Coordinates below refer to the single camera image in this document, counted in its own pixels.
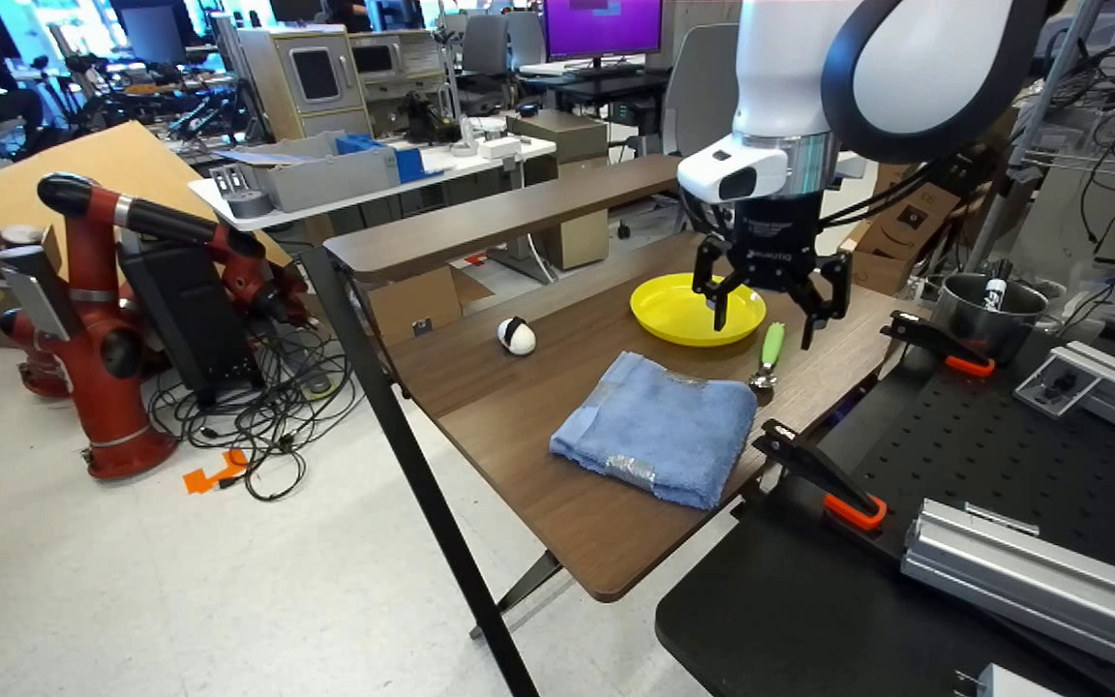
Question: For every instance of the green handled spoon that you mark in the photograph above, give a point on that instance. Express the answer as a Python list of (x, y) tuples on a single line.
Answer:
[(769, 363)]

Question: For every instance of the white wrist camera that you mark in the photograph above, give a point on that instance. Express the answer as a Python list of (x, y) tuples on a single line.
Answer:
[(735, 168)]

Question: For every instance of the purple monitor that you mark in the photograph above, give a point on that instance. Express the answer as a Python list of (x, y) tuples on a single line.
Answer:
[(594, 28)]

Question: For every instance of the small steel pot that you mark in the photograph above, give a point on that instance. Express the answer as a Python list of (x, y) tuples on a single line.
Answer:
[(993, 310)]

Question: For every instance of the brown wooden shelf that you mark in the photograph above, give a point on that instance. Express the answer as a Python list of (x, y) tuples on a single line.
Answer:
[(468, 226)]

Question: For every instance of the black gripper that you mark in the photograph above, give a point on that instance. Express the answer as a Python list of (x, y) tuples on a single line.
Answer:
[(771, 246)]

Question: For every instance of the yellow plate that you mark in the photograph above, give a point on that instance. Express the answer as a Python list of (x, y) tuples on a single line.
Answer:
[(669, 310)]

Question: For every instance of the short aluminium extrusion rail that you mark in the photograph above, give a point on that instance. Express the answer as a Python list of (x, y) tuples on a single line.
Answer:
[(1073, 378)]

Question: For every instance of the blue folded cloth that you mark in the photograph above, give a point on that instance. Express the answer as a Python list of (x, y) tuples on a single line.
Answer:
[(660, 430)]

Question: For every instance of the orange black clamp near pot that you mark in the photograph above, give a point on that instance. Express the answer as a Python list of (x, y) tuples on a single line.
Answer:
[(949, 350)]

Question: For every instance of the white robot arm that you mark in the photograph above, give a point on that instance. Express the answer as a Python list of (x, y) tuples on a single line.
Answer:
[(881, 80)]

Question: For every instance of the long aluminium extrusion rail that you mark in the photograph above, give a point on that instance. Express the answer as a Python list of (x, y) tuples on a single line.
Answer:
[(1014, 576)]

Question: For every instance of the orange floor tape piece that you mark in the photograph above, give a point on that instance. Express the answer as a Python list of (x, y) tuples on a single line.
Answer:
[(224, 472)]

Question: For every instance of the large cardboard box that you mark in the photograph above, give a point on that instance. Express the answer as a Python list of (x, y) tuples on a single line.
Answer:
[(127, 161)]

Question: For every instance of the orange black clamp near cloth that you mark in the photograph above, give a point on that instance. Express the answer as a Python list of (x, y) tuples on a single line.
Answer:
[(842, 493)]

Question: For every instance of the red robot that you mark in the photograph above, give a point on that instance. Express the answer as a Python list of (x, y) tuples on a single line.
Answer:
[(143, 288)]

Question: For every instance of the black white ball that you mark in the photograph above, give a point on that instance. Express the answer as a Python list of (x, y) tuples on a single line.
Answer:
[(514, 339)]

